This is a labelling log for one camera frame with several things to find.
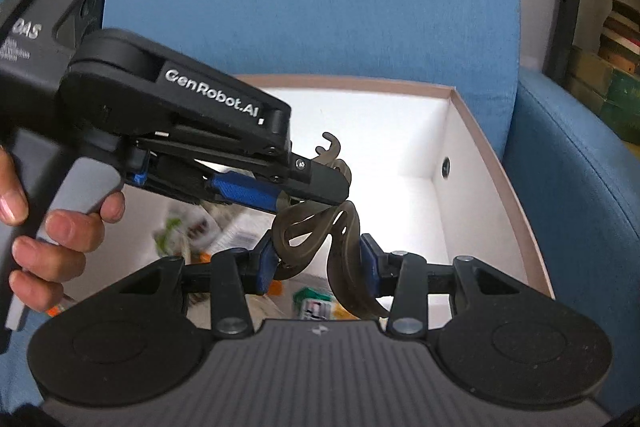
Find small green box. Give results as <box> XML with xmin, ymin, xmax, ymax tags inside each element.
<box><xmin>292</xmin><ymin>287</ymin><xmax>336</xmax><ymax>322</ymax></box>

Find green white snack packet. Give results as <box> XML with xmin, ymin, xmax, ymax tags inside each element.
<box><xmin>152</xmin><ymin>206</ymin><xmax>190</xmax><ymax>259</ymax></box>

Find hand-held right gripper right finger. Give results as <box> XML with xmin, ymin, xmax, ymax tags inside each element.
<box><xmin>360</xmin><ymin>233</ymin><xmax>539</xmax><ymax>339</ymax></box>

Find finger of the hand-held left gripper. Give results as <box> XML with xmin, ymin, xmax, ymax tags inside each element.
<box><xmin>124</xmin><ymin>153</ymin><xmax>282</xmax><ymax>215</ymax></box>
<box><xmin>136</xmin><ymin>133</ymin><xmax>351</xmax><ymax>204</ymax></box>

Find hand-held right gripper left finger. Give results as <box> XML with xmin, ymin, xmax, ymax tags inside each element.
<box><xmin>107</xmin><ymin>234</ymin><xmax>279</xmax><ymax>341</ymax></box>

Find orange white medicine box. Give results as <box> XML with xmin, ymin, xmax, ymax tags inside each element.
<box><xmin>200</xmin><ymin>207</ymin><xmax>274</xmax><ymax>266</ymax></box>

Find person's left hand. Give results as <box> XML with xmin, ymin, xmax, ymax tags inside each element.
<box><xmin>0</xmin><ymin>146</ymin><xmax>127</xmax><ymax>315</ymax></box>

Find blue fabric sofa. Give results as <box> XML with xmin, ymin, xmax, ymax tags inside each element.
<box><xmin>0</xmin><ymin>0</ymin><xmax>640</xmax><ymax>427</ymax></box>

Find dark metal shelf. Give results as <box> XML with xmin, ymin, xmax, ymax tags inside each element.
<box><xmin>542</xmin><ymin>0</ymin><xmax>640</xmax><ymax>142</ymax></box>

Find beige cardboard box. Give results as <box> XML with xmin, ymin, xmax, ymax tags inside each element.
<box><xmin>150</xmin><ymin>74</ymin><xmax>557</xmax><ymax>323</ymax></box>

